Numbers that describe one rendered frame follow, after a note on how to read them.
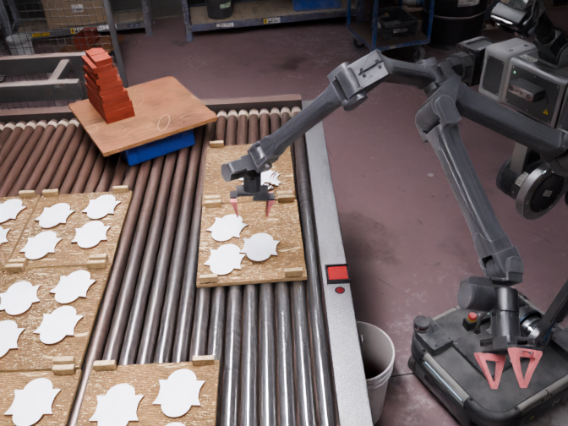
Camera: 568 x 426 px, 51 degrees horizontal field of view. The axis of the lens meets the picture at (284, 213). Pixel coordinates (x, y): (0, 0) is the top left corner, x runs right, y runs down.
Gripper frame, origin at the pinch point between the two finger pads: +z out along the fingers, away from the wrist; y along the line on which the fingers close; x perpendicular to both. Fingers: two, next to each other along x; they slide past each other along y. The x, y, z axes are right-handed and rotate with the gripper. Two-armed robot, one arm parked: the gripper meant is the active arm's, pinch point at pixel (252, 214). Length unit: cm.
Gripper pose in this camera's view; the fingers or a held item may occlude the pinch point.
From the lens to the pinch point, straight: 193.9
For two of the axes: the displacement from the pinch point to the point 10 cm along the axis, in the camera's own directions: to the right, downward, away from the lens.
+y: 9.9, -0.3, 1.0
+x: -1.0, -4.6, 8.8
